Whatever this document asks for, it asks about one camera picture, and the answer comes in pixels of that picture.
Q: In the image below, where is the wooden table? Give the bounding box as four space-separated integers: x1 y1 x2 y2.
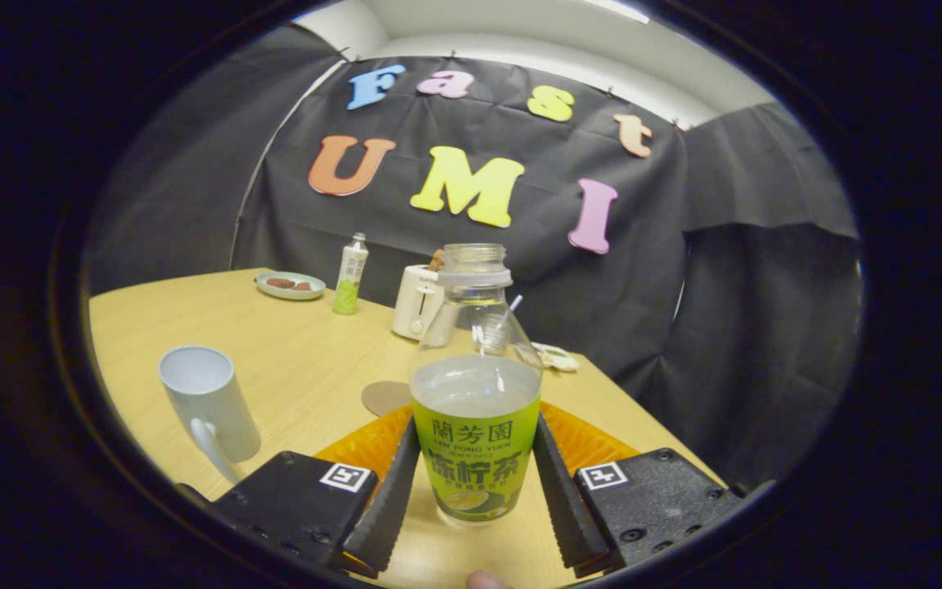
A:
88 268 725 589

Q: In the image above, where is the ceiling light panel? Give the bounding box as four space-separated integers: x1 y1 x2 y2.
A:
585 0 652 24

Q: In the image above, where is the cream toaster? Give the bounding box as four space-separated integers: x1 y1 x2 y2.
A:
392 263 445 341

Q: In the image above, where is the round brown coaster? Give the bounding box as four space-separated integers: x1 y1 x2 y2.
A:
361 380 413 418

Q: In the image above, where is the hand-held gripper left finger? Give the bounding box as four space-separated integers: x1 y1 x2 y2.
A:
181 405 421 578

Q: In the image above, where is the white cup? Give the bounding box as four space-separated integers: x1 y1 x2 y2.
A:
158 345 262 483

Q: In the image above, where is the small white green bottle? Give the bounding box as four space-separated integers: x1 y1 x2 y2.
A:
333 232 370 316

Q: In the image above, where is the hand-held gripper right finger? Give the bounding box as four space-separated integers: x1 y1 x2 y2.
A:
533 401 746 578

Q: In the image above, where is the white divided dish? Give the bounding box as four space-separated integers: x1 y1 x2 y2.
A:
532 342 581 373

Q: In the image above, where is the clear juice bottle green label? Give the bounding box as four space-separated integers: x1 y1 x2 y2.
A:
409 243 544 524

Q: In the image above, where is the pale green plate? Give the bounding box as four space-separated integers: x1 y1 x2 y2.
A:
255 272 327 301

